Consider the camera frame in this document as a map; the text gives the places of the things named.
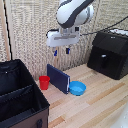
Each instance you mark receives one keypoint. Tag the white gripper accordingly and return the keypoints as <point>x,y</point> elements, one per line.
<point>61,37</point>

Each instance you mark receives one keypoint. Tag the white object atop fryer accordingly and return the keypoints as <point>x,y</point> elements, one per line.
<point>120,31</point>

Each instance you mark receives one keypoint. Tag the dark blue flat board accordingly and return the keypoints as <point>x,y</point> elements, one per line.
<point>58,78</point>

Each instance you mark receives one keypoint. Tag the red plastic cup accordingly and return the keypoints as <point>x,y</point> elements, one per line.
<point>44,82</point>

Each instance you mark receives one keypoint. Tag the beige woven folding screen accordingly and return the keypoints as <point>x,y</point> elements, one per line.
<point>30,33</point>

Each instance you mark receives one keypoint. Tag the blue plastic bowl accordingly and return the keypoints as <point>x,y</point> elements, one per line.
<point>77,88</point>

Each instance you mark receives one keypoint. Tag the black fabric storage box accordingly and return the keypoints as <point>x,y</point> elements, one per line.
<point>20,96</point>

